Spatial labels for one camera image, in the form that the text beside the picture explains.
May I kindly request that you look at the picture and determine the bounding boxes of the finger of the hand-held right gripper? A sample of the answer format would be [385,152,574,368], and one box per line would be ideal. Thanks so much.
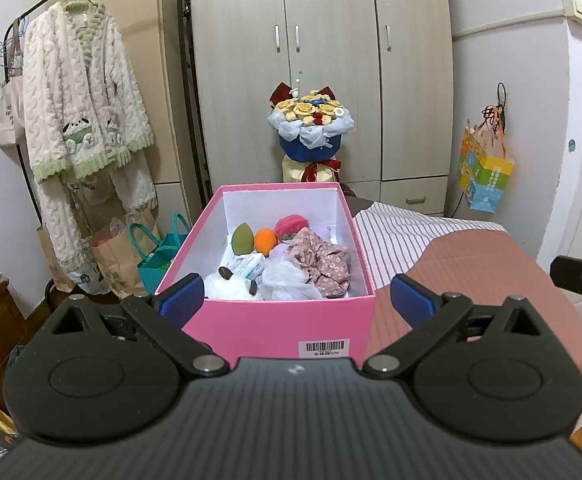
[550,255,582,341]

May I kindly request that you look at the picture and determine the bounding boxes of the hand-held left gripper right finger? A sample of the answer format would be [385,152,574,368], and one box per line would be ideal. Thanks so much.
[362,273,544,378]

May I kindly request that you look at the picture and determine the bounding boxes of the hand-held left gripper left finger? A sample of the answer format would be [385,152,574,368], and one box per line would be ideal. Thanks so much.
[46,273,230,378]

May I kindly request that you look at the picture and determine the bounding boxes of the white plush dog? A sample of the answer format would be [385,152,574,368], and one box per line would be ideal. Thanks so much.
[205,266,266,302]

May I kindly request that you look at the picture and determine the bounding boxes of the white labelled packet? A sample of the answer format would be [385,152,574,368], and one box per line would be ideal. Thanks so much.
[221,245,268,281]

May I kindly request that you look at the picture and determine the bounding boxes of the green makeup sponge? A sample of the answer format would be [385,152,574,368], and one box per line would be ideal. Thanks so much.
[231,222,256,256]

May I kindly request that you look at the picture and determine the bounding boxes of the pink cardboard box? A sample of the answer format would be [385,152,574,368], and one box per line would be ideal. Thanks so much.
[155,182,376,361]

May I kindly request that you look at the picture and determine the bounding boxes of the white mesh bath puff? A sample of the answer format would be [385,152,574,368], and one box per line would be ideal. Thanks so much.
[261,250,322,301]

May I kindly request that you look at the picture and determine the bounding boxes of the red fuzzy plush strawberry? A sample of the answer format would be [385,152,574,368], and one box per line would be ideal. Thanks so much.
[275,214,312,241]

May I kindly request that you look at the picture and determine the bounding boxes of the teal tote bag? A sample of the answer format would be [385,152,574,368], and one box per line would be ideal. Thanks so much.
[128,212,192,295]

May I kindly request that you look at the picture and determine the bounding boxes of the striped bed sheet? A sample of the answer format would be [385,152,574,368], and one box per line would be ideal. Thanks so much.
[353,202,506,291]

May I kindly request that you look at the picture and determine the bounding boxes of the brown paper bag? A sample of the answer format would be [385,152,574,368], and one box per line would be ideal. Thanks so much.
[36,225,76,292]
[88,207,160,297]

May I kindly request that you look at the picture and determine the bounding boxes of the white plastic bag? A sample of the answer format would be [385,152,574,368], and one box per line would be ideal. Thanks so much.
[67,264,108,295]

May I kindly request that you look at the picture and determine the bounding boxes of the brown cushion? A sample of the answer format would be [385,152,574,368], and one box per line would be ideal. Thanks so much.
[341,194,382,218]

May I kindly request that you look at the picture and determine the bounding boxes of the white door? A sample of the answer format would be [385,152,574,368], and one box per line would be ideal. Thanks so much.
[533,0,582,306]

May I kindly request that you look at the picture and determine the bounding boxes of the colourful paper gift bag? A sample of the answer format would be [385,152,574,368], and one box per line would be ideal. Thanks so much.
[458,127,516,212]

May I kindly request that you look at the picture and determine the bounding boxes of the flower bouquet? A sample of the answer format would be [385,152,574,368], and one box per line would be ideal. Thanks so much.
[267,74,356,184]

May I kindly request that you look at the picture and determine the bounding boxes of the black clothes rack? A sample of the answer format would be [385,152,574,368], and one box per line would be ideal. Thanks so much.
[2,0,212,209]

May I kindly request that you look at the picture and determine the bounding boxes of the cream knitted robe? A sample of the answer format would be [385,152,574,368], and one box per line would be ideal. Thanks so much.
[22,1,158,273]

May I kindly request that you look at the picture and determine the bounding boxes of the white tote bag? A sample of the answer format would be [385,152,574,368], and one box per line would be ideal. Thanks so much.
[0,72,26,148]

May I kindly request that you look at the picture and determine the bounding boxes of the beige wardrobe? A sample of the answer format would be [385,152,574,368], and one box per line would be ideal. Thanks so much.
[189,0,456,218]

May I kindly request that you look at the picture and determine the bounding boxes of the wire hangers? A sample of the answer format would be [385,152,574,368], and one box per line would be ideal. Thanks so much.
[0,20,24,75]

